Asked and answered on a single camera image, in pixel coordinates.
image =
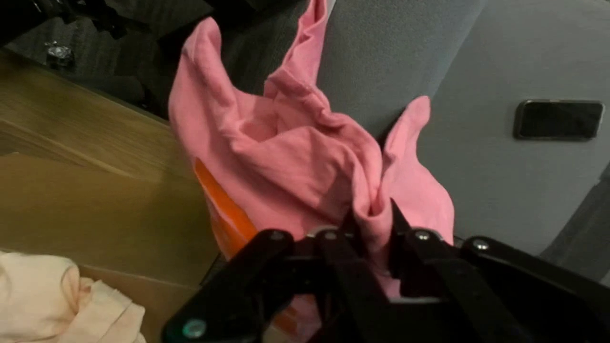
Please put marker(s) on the grey office chair holding shirts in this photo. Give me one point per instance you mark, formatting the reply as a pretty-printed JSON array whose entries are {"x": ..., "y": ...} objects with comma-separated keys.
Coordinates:
[{"x": 507, "y": 191}]

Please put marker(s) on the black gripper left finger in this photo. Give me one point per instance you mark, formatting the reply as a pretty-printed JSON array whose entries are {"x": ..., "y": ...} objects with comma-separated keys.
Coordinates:
[{"x": 254, "y": 279}]

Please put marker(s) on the pink shirt with orange print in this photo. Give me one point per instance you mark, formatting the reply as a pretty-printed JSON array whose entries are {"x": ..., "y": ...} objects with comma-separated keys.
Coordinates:
[{"x": 286, "y": 145}]

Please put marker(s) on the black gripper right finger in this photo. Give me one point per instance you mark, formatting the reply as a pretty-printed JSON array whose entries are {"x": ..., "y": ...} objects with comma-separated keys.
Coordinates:
[{"x": 496, "y": 292}]

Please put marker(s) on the peach shirt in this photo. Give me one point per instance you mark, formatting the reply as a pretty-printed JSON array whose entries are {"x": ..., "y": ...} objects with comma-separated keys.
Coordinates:
[{"x": 57, "y": 298}]

